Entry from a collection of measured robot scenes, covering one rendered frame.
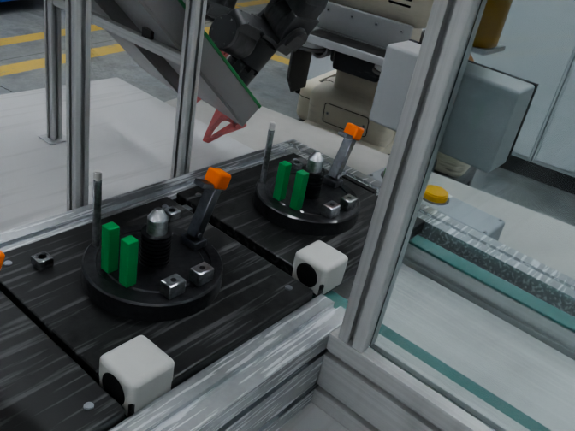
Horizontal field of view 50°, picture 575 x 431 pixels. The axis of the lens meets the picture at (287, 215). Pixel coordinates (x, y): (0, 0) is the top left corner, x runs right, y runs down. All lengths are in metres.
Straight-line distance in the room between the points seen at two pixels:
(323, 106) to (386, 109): 0.98
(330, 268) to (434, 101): 0.25
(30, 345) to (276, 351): 0.22
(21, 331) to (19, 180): 0.49
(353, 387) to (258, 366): 0.12
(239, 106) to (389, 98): 0.44
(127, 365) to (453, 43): 0.35
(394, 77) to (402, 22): 0.88
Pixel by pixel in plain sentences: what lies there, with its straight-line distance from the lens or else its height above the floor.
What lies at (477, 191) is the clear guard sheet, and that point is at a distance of 0.51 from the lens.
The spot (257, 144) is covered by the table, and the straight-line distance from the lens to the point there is 1.24.
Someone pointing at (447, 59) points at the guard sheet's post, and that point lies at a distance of 0.48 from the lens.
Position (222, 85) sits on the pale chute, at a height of 1.06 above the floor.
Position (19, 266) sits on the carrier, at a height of 0.97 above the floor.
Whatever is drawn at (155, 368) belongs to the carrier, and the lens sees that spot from 0.52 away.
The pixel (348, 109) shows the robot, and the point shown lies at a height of 0.87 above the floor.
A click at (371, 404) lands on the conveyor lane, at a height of 0.91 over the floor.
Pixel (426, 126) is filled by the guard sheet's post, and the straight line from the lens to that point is 0.50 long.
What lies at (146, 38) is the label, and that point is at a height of 1.11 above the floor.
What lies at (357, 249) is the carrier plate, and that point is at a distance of 0.75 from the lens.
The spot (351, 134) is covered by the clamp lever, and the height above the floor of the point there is 1.06.
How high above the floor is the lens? 1.36
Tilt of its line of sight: 30 degrees down
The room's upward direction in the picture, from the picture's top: 11 degrees clockwise
